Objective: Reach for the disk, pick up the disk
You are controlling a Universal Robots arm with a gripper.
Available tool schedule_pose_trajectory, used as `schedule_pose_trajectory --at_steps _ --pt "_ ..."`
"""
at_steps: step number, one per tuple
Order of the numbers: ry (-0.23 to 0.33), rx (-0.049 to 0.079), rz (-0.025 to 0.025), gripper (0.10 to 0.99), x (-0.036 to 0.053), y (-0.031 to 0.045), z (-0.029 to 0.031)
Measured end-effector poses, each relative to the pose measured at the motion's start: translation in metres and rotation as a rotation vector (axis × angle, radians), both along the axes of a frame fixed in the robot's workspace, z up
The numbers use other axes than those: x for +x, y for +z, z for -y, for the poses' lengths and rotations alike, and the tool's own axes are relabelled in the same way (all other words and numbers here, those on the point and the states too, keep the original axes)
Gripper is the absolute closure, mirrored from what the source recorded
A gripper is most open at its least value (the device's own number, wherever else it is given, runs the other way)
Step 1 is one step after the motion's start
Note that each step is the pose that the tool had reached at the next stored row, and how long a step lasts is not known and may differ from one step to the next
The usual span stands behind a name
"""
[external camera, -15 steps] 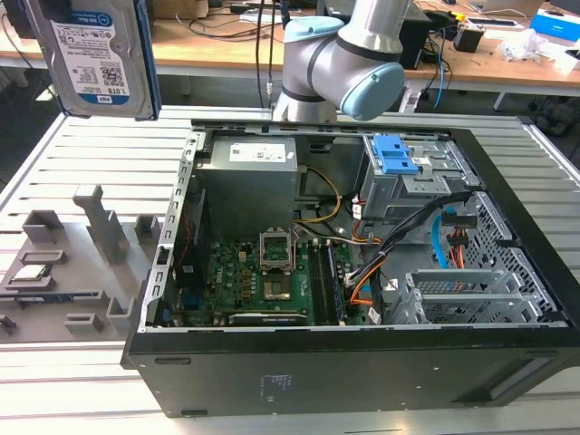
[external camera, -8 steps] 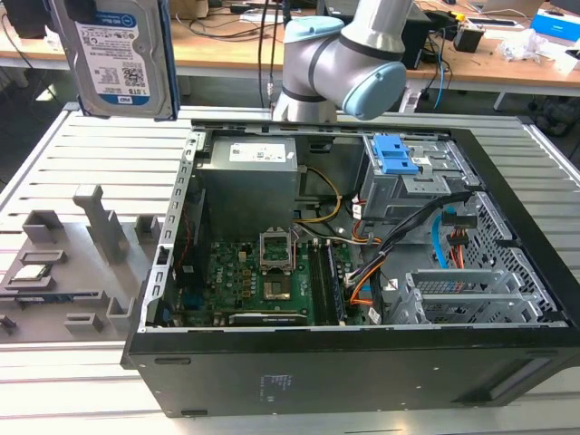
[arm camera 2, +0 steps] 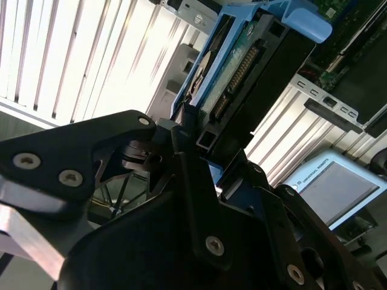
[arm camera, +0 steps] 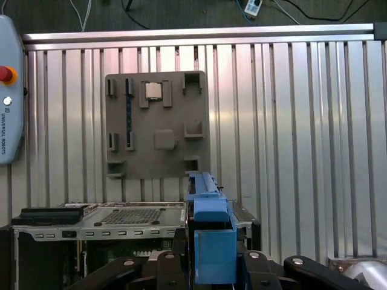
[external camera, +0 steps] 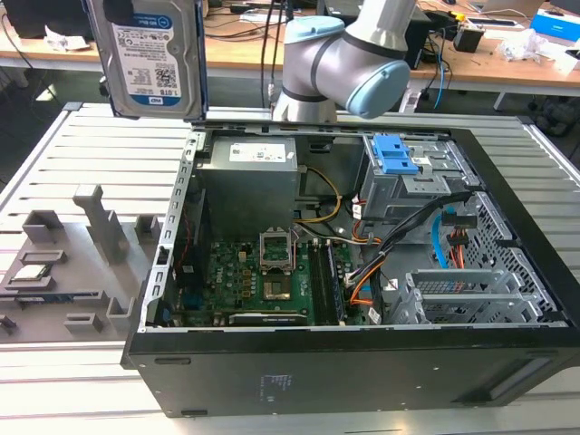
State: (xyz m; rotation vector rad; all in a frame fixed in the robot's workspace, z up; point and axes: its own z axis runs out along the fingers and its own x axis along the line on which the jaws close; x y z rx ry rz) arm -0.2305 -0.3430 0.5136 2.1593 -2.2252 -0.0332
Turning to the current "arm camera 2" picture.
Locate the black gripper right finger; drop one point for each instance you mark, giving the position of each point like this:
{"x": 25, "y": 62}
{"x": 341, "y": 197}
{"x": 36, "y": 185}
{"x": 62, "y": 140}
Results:
{"x": 281, "y": 229}

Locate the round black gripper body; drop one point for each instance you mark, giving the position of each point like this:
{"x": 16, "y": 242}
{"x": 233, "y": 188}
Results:
{"x": 136, "y": 250}

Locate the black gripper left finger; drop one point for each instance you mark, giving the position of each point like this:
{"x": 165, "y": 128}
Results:
{"x": 51, "y": 151}

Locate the hard disk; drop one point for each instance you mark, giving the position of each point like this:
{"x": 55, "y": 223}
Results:
{"x": 272, "y": 75}

